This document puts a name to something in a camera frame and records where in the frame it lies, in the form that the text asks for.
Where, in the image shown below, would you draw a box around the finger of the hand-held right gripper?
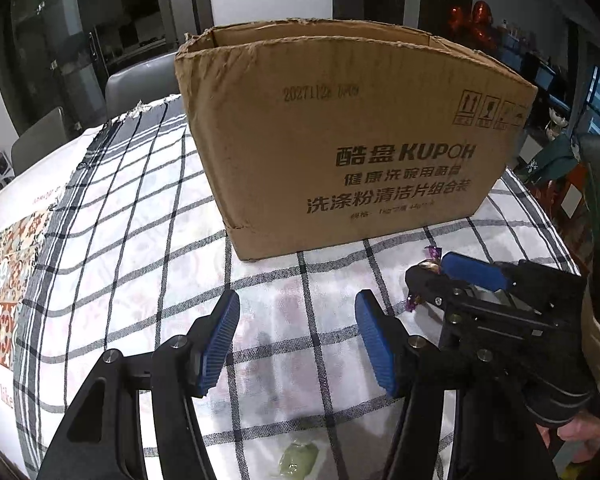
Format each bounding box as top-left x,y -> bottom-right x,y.
404,264 -> 481,313
441,251 -> 526,295

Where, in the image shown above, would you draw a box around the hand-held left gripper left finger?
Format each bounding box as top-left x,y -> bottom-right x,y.
36,289 -> 242,480

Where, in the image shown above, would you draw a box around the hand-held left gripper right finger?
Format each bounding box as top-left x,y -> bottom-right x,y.
354,289 -> 553,480

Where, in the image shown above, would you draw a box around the purple candy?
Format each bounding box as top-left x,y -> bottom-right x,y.
405,244 -> 446,312

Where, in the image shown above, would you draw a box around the brown cardboard box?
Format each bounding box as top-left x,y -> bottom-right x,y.
174,16 -> 539,262

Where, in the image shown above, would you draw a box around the person's right hand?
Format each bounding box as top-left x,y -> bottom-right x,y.
555,402 -> 600,461

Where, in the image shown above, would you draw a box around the wooden chair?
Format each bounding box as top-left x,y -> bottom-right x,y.
550,165 -> 593,256

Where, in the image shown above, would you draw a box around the checked tablecloth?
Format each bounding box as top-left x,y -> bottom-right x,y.
12,95 -> 581,480

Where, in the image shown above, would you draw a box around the green cloth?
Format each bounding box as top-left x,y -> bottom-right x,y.
522,132 -> 583,188

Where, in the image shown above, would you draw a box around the green candy clear wrapper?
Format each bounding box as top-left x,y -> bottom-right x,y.
278,441 -> 321,477

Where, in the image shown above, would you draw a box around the patterned table mat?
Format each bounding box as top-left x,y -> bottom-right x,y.
0,180 -> 56,411

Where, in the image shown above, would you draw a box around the red balloons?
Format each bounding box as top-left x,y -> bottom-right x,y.
447,1 -> 498,51

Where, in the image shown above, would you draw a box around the grey chair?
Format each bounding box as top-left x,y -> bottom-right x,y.
10,106 -> 72,177
104,51 -> 183,123

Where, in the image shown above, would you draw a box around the glass sliding door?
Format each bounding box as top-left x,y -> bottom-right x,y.
10,0 -> 211,131

